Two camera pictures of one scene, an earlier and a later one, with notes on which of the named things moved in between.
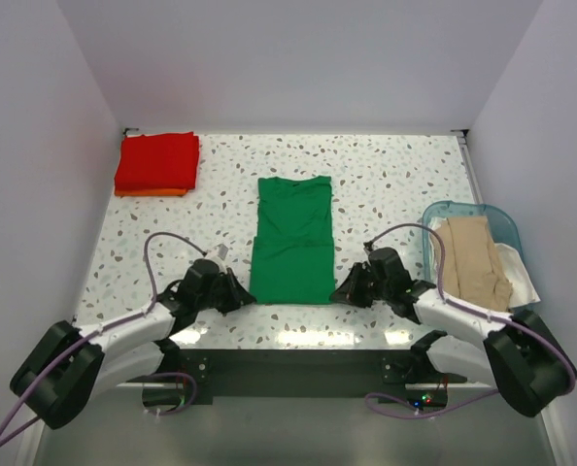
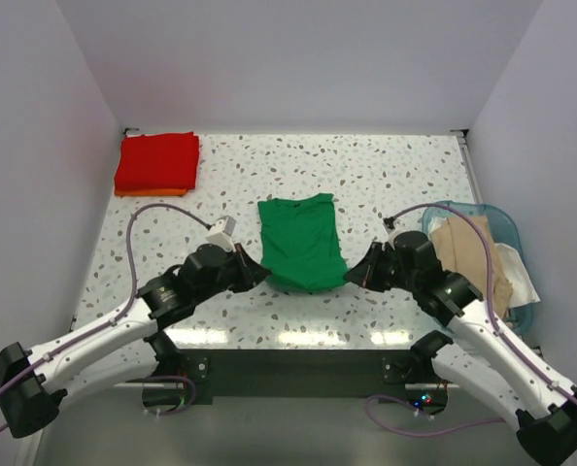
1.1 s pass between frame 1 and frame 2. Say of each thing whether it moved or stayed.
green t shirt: moved
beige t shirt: stayed
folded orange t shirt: stayed
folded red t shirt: stayed
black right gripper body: moved
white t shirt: stayed
